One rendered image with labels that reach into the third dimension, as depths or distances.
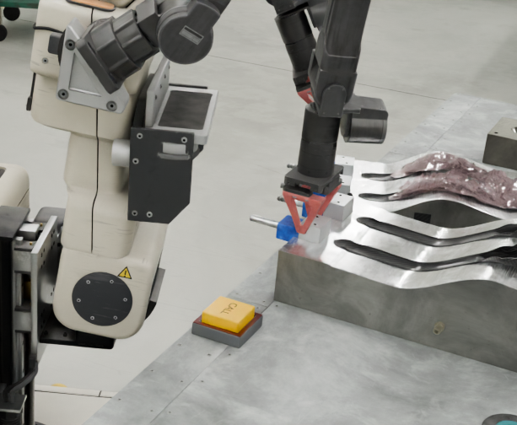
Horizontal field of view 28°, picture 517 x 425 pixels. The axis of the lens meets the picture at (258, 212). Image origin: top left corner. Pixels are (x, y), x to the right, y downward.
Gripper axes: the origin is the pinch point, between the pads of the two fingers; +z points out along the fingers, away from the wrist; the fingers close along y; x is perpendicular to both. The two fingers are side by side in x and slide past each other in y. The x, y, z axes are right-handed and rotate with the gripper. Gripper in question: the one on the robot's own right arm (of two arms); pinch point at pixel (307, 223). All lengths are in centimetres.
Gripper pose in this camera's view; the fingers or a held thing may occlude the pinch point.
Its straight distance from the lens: 168.3
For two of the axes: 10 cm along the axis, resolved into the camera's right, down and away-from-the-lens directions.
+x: -9.1, -2.6, 3.4
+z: -1.1, 9.1, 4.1
